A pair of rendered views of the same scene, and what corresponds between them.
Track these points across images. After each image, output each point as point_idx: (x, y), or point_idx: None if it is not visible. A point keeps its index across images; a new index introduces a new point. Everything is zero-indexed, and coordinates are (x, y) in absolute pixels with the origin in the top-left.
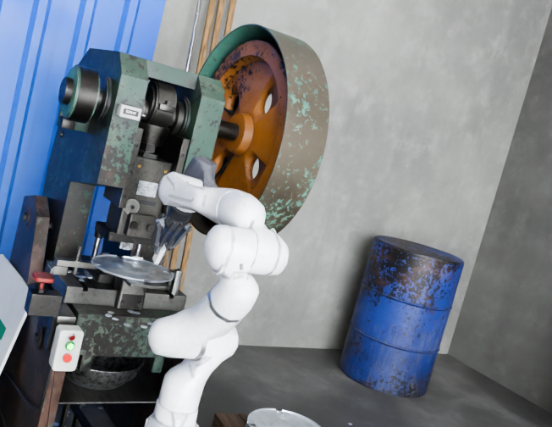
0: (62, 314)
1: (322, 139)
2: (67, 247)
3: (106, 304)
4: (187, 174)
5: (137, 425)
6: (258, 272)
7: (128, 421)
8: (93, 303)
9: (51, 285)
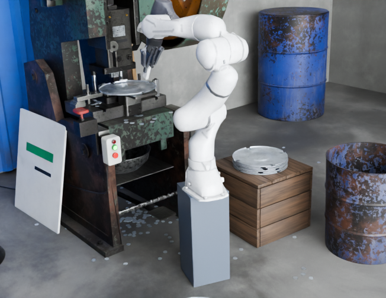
0: (99, 130)
1: None
2: (73, 88)
3: (119, 116)
4: (154, 13)
5: (156, 188)
6: (234, 62)
7: (147, 188)
8: (111, 118)
9: (76, 116)
